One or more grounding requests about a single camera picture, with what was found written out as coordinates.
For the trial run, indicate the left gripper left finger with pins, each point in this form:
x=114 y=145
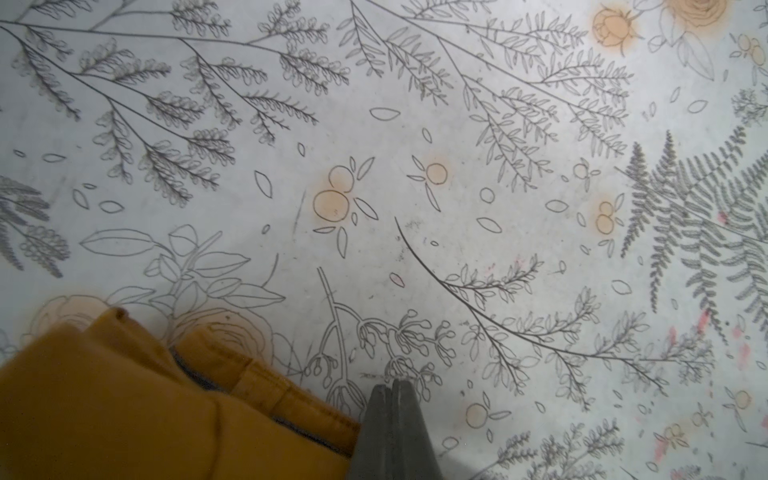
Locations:
x=373 y=454

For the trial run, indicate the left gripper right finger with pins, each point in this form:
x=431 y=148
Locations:
x=413 y=456

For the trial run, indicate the brown long pants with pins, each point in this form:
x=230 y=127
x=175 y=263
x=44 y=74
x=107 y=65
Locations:
x=111 y=401

